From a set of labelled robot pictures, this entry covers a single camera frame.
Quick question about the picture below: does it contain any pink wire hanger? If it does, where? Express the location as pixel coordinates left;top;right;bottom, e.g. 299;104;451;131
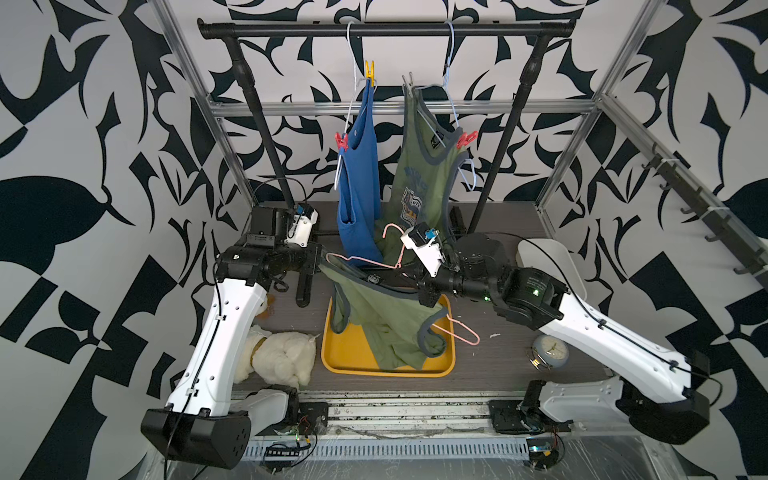
326;223;482;347

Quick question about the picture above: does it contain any light green tank top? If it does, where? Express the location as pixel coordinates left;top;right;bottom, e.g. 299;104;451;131
320;262;448;370

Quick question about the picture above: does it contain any dark green printed tank top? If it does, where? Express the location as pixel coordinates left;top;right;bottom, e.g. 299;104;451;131
375;87;468;265

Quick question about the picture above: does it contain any blue wire hanger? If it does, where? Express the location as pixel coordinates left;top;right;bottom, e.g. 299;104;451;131
413;21;481;194

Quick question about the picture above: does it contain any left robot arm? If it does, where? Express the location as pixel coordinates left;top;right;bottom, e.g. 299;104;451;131
141;203;321;469

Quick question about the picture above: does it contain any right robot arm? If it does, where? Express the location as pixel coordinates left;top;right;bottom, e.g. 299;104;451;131
401;229;711;445

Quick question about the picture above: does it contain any blue tank top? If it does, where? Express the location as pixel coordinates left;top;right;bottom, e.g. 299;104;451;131
337;80;383;262

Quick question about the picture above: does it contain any yellow plastic tray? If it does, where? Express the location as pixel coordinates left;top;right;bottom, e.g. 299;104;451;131
320;300;456;378

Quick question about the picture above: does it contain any white plush dog toy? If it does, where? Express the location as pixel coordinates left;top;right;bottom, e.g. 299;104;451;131
233;325;318;389

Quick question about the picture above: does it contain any red clothespin on blue top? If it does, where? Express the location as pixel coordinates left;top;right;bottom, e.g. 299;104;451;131
335;133;349;153

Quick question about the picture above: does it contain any white plastic bin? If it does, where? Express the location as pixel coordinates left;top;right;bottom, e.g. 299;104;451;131
516;238;588;300

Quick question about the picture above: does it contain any small round alarm clock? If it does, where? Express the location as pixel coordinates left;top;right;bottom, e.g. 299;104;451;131
529;335;570;370

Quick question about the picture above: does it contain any yellow clothespin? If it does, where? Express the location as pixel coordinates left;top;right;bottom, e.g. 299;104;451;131
364;60;376;88

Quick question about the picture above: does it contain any grey clothespin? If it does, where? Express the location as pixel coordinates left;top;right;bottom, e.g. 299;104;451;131
401;72;415;93

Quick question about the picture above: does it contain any black clothes rack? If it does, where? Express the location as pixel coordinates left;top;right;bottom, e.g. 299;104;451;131
197;19;577;233

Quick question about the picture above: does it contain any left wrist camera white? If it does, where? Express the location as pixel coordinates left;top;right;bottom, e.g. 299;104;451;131
286;203;319;248

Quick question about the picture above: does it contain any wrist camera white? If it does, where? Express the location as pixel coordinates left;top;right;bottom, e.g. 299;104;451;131
400;222;445;278
286;203;319;248

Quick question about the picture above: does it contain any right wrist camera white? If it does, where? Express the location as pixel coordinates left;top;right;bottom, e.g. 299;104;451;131
400;222;445;278

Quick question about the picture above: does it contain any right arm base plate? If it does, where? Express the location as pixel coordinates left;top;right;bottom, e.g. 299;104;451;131
488;400;573;435

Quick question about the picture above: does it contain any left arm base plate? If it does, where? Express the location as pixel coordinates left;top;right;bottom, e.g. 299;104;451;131
260;402;330;437

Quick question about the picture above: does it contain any white wire hanger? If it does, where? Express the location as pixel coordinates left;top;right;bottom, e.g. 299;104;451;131
333;19;367;191

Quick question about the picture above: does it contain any right electronics board with wires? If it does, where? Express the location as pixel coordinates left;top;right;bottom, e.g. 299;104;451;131
525;435;565;471

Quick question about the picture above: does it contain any electronics board with wires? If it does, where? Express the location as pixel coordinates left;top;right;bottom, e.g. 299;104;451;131
525;435;565;471
261;434;318;474

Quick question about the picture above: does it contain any left electronics board with wires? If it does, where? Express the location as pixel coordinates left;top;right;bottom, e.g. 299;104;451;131
261;434;318;474

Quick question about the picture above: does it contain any black wall hook rail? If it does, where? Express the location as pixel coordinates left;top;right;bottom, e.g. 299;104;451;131
643;154;767;289

